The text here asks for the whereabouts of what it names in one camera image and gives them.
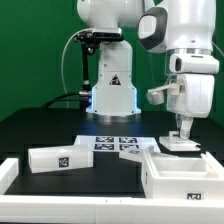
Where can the white left fence rail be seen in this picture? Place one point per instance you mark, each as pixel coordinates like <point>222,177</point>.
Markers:
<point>9,170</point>

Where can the white cabinet body box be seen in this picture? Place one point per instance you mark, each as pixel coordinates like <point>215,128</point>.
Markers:
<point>166,176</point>

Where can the white base tag sheet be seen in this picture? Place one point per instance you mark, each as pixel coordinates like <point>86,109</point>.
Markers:
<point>115,143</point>

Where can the white cabinet door with knob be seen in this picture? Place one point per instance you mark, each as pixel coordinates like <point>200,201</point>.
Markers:
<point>174,143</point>

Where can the white long cabinet block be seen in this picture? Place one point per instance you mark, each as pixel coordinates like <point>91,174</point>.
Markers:
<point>60,158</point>

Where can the white fence rail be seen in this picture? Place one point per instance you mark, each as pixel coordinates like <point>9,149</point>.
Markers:
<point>9,170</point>
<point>95,210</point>

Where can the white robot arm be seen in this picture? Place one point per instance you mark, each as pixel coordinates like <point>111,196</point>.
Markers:
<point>182,30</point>

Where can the white front fence rail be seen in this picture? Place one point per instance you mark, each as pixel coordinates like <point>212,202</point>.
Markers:
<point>95,210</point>

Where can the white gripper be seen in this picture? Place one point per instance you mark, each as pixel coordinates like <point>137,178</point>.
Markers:
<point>189,89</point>

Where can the white cabinet door panel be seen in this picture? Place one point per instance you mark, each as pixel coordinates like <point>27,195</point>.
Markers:
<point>133,154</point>

